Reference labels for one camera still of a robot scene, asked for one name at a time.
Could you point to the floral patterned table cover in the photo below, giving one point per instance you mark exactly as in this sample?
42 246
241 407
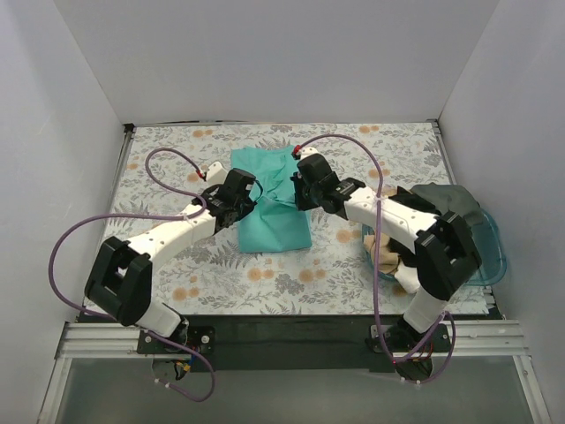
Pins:
333 276

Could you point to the black t shirt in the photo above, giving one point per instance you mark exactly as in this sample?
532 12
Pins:
414 201

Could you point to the clear blue plastic basket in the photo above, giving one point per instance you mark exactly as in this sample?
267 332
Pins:
494 263

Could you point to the white t shirt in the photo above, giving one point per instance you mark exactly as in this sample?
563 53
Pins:
407 277

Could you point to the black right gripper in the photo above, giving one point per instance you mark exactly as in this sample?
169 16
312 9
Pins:
298 194

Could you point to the grey t shirt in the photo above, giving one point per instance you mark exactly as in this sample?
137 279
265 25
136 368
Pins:
453 198

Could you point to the teal t shirt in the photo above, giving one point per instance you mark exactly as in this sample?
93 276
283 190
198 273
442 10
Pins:
275 225

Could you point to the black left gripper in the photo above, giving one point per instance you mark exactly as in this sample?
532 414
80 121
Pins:
246 205

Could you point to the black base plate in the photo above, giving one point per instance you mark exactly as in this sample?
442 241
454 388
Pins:
287 342

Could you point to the aluminium front rail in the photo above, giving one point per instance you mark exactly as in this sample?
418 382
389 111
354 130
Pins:
471 338

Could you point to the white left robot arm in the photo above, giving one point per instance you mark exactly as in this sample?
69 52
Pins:
120 282

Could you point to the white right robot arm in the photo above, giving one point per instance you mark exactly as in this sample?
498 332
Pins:
446 255

